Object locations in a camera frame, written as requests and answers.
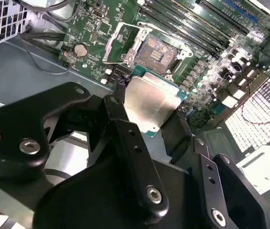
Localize metal socket cover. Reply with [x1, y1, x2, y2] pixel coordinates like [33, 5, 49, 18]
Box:
[102, 21, 154, 65]

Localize silver CPU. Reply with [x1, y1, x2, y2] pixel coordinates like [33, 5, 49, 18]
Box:
[123, 64, 189, 139]

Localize wire locking lever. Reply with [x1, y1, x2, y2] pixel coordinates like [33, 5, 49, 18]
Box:
[136, 21, 155, 31]

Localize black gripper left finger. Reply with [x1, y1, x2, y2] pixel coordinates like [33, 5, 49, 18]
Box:
[0, 82, 169, 218]

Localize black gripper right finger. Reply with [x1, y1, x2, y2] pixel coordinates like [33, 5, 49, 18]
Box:
[161, 113, 270, 229]

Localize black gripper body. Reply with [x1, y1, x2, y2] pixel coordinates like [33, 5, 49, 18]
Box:
[32, 154, 211, 229]

